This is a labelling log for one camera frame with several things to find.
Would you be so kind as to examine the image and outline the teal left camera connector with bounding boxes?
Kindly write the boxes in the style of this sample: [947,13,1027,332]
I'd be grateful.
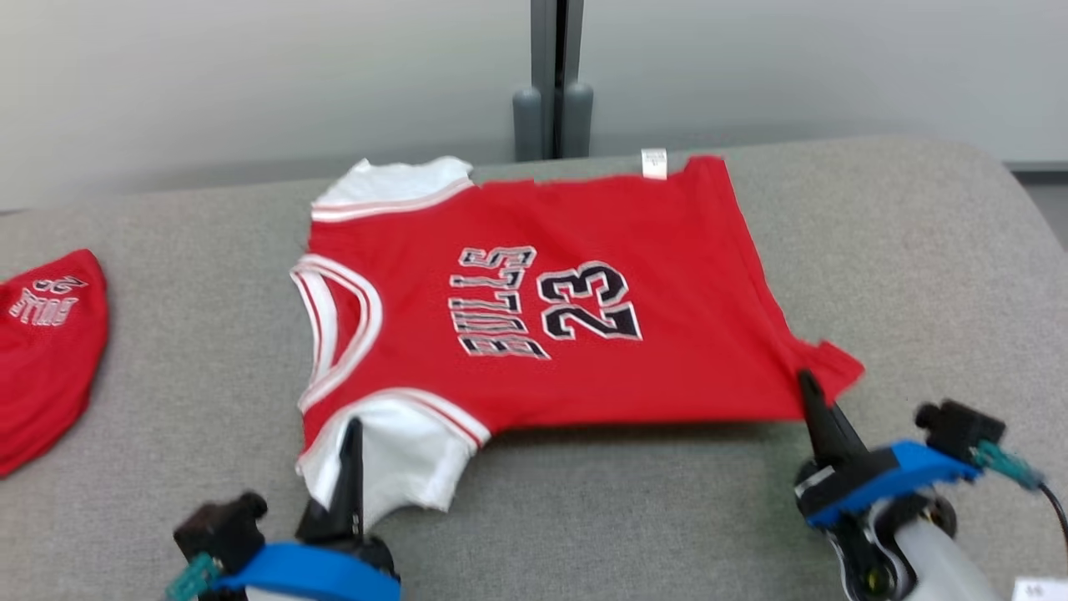
[165,553,223,601]

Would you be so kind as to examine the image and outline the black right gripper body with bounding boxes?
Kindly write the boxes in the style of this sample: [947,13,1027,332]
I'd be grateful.
[794,447,898,510]

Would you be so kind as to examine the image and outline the red Bulls 23 jersey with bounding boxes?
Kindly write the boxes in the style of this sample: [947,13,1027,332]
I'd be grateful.
[290,149,865,527]

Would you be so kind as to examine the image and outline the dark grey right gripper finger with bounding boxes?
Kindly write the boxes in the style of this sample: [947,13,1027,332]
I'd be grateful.
[797,370,869,467]

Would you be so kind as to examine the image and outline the teal camera connector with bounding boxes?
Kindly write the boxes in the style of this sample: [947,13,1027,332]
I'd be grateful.
[972,441,1044,491]
[165,553,223,601]

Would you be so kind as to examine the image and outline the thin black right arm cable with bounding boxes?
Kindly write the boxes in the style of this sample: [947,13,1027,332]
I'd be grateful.
[1035,480,1068,556]

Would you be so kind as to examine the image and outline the teal right camera connector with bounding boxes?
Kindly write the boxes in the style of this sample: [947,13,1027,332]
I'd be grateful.
[972,441,1044,491]

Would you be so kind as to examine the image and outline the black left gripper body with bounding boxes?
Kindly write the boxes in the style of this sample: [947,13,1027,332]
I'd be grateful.
[296,499,400,575]

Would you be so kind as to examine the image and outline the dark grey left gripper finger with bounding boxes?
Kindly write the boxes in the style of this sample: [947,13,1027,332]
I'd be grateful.
[330,417,365,535]

